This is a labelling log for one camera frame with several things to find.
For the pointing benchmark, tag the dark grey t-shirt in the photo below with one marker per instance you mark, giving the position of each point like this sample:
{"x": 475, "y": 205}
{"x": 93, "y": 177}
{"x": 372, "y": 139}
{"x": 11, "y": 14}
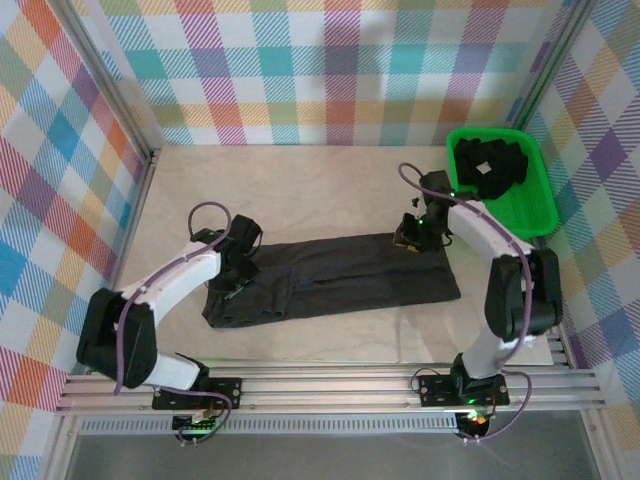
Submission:
{"x": 360, "y": 280}

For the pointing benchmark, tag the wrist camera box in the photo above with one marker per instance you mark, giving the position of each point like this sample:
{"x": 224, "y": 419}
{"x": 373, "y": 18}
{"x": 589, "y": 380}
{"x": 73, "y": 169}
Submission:
{"x": 435, "y": 182}
{"x": 246, "y": 231}

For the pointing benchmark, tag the left controller board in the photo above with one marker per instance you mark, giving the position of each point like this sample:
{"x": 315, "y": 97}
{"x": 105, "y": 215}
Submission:
{"x": 195, "y": 427}

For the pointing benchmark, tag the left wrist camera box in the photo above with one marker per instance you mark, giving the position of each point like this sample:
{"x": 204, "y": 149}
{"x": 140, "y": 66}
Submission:
{"x": 246, "y": 231}

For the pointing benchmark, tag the aluminium corner post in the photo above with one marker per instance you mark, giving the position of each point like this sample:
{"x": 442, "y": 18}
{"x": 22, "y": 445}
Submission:
{"x": 550, "y": 70}
{"x": 107, "y": 82}

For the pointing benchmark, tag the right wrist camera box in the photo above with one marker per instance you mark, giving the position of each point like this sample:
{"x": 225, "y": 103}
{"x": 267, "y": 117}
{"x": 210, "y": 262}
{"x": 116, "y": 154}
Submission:
{"x": 435, "y": 182}

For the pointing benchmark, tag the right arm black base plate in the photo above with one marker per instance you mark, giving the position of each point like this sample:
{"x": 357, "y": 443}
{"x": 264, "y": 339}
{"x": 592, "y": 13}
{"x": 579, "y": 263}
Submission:
{"x": 435, "y": 390}

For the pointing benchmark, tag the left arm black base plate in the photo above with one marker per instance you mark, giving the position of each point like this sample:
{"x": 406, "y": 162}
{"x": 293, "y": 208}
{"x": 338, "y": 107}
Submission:
{"x": 225, "y": 392}

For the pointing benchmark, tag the aluminium rail frame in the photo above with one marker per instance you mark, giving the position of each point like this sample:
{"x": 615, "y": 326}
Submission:
{"x": 325, "y": 392}

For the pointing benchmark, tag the green plastic basket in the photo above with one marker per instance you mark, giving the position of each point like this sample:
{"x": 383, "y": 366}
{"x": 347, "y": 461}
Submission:
{"x": 530, "y": 210}

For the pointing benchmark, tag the black t-shirt with white label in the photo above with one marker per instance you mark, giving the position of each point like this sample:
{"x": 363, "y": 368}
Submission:
{"x": 492, "y": 165}

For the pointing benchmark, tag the controller board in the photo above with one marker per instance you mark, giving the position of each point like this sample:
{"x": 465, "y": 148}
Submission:
{"x": 195, "y": 427}
{"x": 474, "y": 424}

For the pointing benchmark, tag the right controller board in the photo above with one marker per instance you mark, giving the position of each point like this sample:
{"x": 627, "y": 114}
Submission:
{"x": 474, "y": 424}

